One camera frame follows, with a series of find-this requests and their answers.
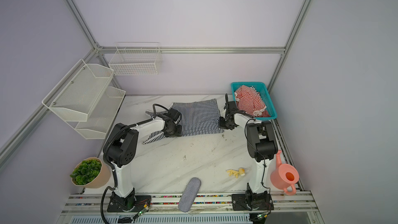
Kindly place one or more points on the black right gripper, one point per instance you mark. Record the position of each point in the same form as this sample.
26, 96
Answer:
221, 125

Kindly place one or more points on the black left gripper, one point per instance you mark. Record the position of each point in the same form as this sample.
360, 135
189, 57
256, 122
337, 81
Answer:
178, 134

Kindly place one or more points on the blue white striped tank top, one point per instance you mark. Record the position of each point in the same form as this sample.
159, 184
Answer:
198, 118

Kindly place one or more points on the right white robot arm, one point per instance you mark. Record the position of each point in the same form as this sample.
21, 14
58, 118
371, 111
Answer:
261, 145

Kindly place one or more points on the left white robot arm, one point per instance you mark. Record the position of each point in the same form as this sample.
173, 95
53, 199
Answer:
121, 145

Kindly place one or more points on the red white striped tank top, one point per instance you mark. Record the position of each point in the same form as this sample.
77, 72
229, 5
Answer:
249, 100

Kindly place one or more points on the teal plastic basket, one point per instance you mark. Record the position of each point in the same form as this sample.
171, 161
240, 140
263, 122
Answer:
263, 91

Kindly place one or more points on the yellow toy giraffe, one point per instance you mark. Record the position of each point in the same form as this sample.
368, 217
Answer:
236, 173

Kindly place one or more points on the grey fabric pouch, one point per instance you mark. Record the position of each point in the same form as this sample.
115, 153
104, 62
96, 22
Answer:
189, 195

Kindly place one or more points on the pink watering can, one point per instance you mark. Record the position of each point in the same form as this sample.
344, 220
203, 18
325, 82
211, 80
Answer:
285, 176

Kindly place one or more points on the green potted plant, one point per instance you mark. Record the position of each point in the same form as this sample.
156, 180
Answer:
91, 173

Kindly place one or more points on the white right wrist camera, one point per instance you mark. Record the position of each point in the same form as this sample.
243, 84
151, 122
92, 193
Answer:
230, 107

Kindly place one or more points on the white wire wall basket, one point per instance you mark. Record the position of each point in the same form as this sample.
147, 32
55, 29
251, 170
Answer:
136, 58

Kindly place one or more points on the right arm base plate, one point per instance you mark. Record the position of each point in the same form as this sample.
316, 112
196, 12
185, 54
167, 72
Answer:
253, 202

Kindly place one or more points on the white mesh wall shelf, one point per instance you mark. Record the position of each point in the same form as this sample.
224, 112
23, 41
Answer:
86, 100

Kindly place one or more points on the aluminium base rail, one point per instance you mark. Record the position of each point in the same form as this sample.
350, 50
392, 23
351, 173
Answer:
210, 203

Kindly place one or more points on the horizontal aluminium frame bar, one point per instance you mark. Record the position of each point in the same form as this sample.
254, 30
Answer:
201, 50

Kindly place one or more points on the aluminium frame corner post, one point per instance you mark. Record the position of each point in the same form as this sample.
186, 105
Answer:
95, 47

